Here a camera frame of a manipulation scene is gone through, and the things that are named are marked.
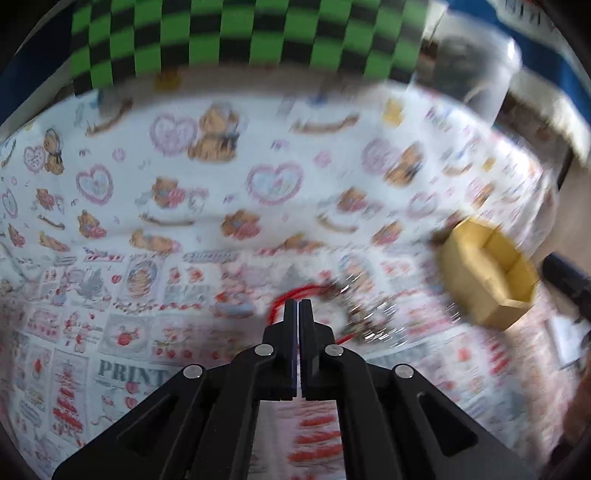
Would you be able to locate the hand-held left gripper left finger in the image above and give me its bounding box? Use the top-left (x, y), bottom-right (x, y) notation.
top-left (52, 299), bottom-right (300, 480)

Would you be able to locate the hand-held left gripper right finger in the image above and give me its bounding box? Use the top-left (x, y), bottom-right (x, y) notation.
top-left (299, 299), bottom-right (539, 480)

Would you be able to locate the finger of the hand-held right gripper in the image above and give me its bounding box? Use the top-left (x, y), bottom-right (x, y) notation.
top-left (540, 253), bottom-right (591, 310)

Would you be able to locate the red cord bracelet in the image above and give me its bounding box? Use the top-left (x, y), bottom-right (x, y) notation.
top-left (267, 284), bottom-right (356, 347)

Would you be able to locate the silver chain bracelet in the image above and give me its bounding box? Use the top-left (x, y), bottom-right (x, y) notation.
top-left (330, 272), bottom-right (407, 347)

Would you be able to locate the gold octagonal box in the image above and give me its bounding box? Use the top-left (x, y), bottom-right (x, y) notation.
top-left (436, 217), bottom-right (541, 330)

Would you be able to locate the strawberry print cloth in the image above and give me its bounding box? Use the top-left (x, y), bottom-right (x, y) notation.
top-left (0, 244), bottom-right (583, 480)

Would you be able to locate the clear plastic tub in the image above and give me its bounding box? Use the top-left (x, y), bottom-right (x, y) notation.
top-left (411, 14), bottom-right (525, 127)

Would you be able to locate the bear print cloth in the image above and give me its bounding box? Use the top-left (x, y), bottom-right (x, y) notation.
top-left (0, 69), bottom-right (559, 264)

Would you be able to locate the green black checkered box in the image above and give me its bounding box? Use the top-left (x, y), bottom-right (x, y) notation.
top-left (69, 0), bottom-right (428, 95)

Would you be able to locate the pile of dark hair ties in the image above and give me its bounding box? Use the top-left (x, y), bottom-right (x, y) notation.
top-left (429, 34), bottom-right (495, 100)

